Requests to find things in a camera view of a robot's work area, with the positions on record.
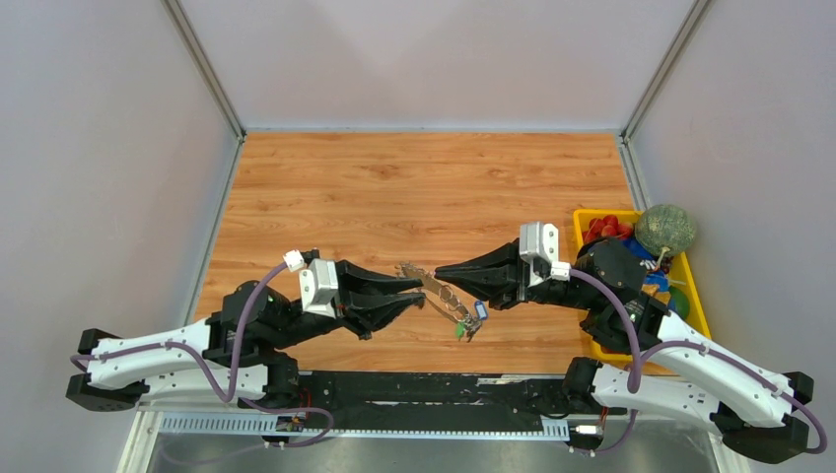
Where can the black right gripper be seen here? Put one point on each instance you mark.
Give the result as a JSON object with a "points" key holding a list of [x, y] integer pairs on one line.
{"points": [[500, 276]]}

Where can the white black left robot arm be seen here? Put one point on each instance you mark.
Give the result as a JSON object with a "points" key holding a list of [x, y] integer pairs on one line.
{"points": [[238, 353]]}

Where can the red strawberries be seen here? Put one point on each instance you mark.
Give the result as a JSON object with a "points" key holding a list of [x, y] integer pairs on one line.
{"points": [[606, 227]]}

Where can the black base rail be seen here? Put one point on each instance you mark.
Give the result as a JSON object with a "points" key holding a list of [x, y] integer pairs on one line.
{"points": [[429, 401]]}

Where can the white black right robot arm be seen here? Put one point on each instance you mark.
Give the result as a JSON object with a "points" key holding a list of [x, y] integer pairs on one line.
{"points": [[674, 370]]}

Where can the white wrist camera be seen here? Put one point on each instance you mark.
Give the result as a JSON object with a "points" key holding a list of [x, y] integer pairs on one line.
{"points": [[539, 241], [319, 287]]}

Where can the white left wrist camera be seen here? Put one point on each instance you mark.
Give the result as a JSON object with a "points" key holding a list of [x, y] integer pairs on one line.
{"points": [[319, 287]]}

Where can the yellow plastic bin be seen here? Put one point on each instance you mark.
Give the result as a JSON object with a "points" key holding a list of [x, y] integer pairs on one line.
{"points": [[680, 278]]}

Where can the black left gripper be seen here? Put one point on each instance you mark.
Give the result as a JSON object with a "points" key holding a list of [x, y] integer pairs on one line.
{"points": [[366, 308]]}

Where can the green lime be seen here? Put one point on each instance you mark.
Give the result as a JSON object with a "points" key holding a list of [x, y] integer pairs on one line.
{"points": [[678, 302]]}

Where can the green melon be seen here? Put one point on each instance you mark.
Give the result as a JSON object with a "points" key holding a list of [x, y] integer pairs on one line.
{"points": [[665, 229]]}

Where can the blue key tag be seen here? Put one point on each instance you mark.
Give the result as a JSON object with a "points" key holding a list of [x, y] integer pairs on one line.
{"points": [[481, 310]]}

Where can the green key tag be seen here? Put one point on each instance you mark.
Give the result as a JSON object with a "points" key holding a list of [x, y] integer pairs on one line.
{"points": [[461, 330]]}

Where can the blue chips bag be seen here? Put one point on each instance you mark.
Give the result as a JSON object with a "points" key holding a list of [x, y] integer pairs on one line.
{"points": [[656, 283]]}

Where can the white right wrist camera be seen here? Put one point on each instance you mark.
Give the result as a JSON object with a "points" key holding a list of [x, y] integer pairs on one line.
{"points": [[539, 241]]}

